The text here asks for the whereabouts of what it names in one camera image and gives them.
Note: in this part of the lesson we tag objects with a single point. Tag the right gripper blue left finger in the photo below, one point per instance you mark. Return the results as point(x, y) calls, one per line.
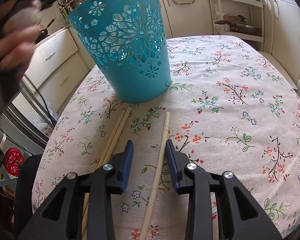
point(126, 166)

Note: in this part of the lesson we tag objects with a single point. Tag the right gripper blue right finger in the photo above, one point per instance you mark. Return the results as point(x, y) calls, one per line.
point(172, 164)

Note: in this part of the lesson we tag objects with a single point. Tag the teal perforated plastic basket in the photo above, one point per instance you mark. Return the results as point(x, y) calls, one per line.
point(127, 41)

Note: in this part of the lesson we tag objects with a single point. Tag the person left hand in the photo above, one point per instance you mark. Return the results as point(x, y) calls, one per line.
point(17, 46)

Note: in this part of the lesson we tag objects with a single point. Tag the black frying pan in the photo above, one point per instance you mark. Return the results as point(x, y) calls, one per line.
point(44, 32)

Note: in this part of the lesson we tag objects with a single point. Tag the floral tablecloth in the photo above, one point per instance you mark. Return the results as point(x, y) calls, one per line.
point(230, 110)

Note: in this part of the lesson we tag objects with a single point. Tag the red slipper on rack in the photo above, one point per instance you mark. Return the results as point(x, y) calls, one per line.
point(13, 161)

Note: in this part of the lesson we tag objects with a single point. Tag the dark cooking pot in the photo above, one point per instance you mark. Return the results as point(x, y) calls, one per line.
point(238, 24)

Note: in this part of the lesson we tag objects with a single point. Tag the white storage trolley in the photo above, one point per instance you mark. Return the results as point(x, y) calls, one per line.
point(252, 10)

